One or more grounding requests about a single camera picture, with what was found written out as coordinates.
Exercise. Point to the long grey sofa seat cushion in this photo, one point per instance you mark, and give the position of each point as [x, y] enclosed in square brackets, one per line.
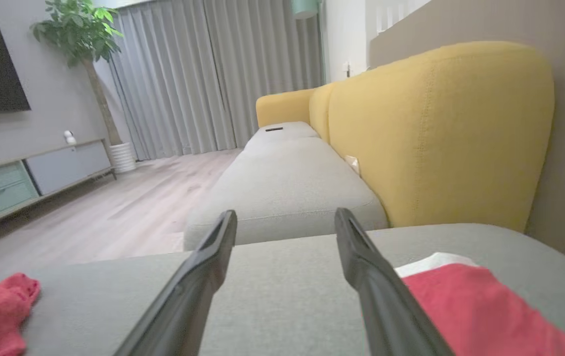
[287, 193]

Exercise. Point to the short grey sofa seat cushion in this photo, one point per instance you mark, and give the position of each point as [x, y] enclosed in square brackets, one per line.
[287, 136]

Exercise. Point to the red shorts white stripes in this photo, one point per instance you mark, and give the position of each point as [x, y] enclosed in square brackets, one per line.
[465, 311]

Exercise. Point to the white wall switch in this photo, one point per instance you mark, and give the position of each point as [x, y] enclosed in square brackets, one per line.
[347, 69]

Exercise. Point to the black remote control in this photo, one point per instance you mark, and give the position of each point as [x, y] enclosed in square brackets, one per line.
[274, 129]

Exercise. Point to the grey pleated curtain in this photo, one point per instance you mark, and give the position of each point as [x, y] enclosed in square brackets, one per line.
[213, 74]

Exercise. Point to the large yellow sofa backrest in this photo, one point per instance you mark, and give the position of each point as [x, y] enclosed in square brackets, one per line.
[440, 138]

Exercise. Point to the teal floor lamp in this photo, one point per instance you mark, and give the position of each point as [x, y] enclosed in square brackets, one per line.
[304, 7]

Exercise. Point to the white slatted screen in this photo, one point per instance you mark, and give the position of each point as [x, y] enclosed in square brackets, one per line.
[391, 15]

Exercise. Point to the white sofa label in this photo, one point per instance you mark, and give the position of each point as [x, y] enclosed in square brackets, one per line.
[352, 164]

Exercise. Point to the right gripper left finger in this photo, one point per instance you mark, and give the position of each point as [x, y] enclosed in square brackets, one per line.
[188, 296]

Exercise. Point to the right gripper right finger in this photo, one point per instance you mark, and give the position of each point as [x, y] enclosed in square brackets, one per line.
[386, 306]

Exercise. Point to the narrow yellow sofa backrest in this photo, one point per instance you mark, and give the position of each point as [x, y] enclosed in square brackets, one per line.
[321, 113]

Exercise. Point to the teal grey tv cabinet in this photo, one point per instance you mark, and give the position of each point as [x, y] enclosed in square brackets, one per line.
[65, 165]

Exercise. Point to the small white security camera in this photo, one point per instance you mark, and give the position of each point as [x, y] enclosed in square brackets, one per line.
[69, 137]

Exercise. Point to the yellow sofa armrest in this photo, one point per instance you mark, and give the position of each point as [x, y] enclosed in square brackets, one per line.
[284, 106]

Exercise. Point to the green potted plant white pot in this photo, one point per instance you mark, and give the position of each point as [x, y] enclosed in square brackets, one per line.
[82, 34]

